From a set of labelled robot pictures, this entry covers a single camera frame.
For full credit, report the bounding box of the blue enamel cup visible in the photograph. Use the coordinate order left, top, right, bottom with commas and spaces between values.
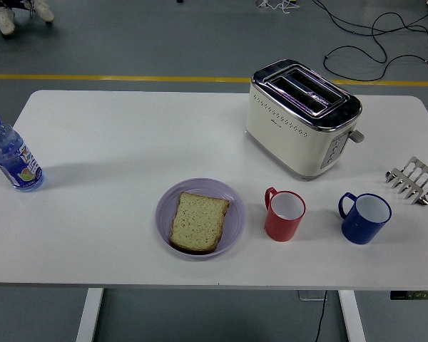
337, 192, 392, 245

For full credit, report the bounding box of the slice of toast bread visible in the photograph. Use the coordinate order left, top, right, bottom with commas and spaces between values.
168, 191, 231, 255

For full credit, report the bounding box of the red enamel cup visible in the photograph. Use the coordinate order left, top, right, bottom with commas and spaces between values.
263, 186, 307, 242

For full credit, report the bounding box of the purple round plate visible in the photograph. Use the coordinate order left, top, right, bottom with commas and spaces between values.
155, 177, 247, 261

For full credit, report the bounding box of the cream and chrome toaster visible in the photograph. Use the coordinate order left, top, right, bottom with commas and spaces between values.
245, 58, 365, 182

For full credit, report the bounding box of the grey box under table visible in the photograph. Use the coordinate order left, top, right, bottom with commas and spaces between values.
298, 290, 328, 302

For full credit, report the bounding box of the white table leg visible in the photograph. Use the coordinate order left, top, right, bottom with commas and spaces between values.
74, 287, 105, 342
337, 290, 367, 342

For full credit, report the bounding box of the plastic bottle with blue cap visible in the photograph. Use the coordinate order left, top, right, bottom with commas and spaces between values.
0, 110, 46, 193

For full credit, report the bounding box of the silver metal toast rack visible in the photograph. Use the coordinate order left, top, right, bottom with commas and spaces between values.
384, 155, 428, 207

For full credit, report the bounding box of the black table height control panel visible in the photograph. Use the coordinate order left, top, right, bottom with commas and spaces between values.
389, 290, 428, 301

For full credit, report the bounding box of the person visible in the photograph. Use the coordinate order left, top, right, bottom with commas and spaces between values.
0, 0, 55, 36

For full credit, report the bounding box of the white cable bundle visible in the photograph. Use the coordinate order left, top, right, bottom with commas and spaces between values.
255, 0, 300, 16

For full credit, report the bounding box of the black cable under table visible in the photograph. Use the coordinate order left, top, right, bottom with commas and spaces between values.
313, 290, 328, 342

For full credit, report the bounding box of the long black floor cable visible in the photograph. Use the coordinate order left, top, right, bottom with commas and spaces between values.
312, 0, 428, 37

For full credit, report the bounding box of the looped black floor cable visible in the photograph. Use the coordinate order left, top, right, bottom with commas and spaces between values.
322, 12, 428, 82

